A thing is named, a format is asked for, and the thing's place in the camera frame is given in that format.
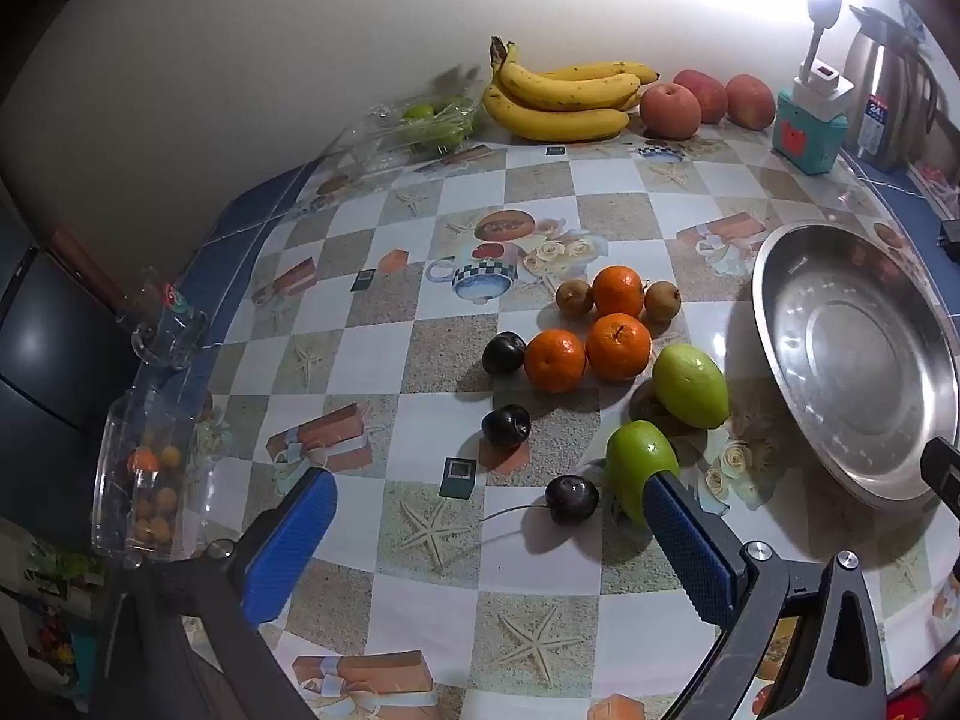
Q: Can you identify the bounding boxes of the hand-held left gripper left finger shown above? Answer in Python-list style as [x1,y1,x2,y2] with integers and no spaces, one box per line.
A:
[90,467,338,720]

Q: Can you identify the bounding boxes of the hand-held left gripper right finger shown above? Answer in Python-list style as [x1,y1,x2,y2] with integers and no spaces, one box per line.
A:
[643,471,905,720]

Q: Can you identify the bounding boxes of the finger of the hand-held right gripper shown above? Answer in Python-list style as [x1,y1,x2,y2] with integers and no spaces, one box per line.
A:
[921,436,960,522]

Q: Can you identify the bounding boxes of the dark purple plum with stem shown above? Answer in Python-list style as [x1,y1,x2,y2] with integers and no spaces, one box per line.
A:
[484,475,601,527]

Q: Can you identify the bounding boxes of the pale green pointed mango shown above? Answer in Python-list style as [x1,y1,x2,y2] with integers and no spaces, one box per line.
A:
[652,343,731,430]

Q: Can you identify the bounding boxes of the stainless steel bowl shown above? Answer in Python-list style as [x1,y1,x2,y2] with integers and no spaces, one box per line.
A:
[751,221,960,512]

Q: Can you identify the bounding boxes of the large orange tangerine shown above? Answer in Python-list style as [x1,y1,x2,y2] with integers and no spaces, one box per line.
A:
[585,313,653,382]

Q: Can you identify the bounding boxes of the brown kiwi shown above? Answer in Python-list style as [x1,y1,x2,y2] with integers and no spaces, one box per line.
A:
[643,281,683,323]
[556,279,596,314]

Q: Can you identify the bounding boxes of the small green fruits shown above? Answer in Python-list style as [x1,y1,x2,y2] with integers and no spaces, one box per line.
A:
[401,101,467,158]

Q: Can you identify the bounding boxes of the clear jar of small oranges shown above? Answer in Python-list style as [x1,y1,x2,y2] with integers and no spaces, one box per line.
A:
[91,390,218,563]

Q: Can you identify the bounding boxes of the clear container with round label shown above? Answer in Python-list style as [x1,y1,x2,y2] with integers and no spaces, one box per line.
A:
[112,266,211,372]

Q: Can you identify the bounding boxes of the colourful printed bag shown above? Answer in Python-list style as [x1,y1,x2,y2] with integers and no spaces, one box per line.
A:
[0,532,106,698]

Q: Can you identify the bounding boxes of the pink plastic bag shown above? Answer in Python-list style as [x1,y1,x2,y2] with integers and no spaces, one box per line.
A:
[919,165,960,212]

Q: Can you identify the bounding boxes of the dark cabinet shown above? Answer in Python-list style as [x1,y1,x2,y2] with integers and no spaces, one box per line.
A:
[0,187,143,541]

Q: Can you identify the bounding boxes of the checkered printed tablecloth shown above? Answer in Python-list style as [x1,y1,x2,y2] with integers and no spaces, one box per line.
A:
[97,120,960,720]

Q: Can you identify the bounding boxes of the teal plastic box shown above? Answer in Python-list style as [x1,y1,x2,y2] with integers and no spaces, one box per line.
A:
[775,90,848,176]

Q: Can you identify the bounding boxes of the stainless steel thermos kettle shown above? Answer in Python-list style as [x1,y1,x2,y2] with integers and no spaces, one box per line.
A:
[840,6,947,173]

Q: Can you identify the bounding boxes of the clear plastic fruit box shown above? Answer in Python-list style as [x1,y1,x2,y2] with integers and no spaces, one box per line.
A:
[322,86,488,166]

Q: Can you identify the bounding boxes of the red apple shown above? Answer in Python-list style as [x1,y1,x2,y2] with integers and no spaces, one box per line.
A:
[725,74,776,131]
[673,69,729,125]
[639,82,703,140]

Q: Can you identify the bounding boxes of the yellow banana bunch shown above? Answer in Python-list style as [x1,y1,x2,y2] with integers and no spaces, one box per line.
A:
[482,36,661,142]

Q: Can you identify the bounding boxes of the white power strip cord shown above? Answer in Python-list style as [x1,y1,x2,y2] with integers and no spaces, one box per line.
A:
[801,0,847,83]

